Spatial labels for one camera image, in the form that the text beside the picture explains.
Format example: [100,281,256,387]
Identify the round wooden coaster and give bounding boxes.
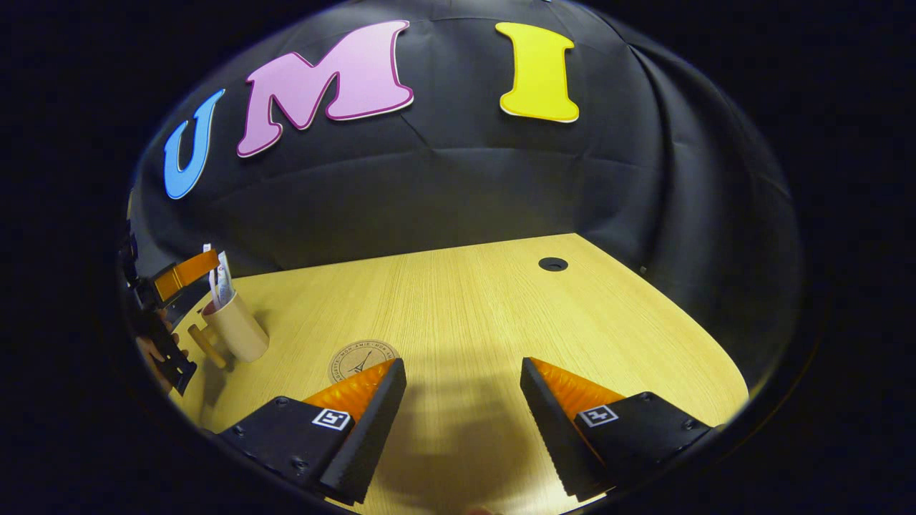
[328,339,401,385]

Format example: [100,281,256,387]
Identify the black backdrop cloth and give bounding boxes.
[125,0,802,387]

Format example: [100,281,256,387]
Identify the wooden desktop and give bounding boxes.
[168,232,750,515]

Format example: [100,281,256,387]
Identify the white toothpaste tube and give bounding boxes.
[215,250,235,308]

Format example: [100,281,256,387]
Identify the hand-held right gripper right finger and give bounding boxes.
[519,356,716,501]

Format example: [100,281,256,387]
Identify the beige cup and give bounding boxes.
[187,290,271,371]

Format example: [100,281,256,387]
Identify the white toothbrush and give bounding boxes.
[203,244,219,305]

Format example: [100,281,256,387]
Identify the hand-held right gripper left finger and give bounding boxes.
[215,358,407,505]

